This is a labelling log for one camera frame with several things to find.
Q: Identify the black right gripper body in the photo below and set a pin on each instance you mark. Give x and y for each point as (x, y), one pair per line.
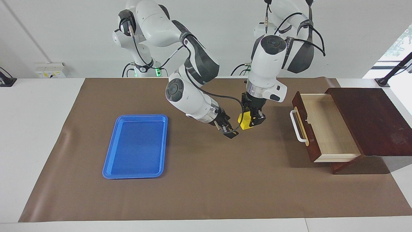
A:
(221, 118)

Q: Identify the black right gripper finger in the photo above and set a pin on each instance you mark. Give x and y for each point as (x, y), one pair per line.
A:
(226, 126)
(232, 133)

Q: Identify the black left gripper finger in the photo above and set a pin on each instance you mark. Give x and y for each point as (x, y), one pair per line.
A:
(259, 118)
(244, 109)

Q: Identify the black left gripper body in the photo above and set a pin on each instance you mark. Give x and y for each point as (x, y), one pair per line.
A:
(254, 102)

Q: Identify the yellow cube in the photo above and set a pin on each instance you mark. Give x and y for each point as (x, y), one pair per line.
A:
(244, 122)

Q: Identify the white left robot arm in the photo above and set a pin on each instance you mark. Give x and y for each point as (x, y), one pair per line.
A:
(270, 64)

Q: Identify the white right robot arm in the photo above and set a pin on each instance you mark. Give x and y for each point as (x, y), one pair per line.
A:
(190, 93)

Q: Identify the dark wooden drawer cabinet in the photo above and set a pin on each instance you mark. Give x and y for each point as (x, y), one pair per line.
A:
(370, 119)

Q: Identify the brown table mat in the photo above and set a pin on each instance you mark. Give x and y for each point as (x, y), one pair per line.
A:
(209, 177)

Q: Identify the blue plastic tray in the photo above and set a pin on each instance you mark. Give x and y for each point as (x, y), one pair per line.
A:
(136, 148)

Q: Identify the black camera stand pole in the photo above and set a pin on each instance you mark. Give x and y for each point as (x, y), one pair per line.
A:
(394, 72)

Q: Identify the window with white frame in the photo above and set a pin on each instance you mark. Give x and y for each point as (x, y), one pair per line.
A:
(402, 42)

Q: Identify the white wall power socket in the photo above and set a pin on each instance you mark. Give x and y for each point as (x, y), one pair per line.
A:
(48, 71)

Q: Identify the black table clamp mount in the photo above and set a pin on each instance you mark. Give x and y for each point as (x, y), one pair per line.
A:
(6, 81)

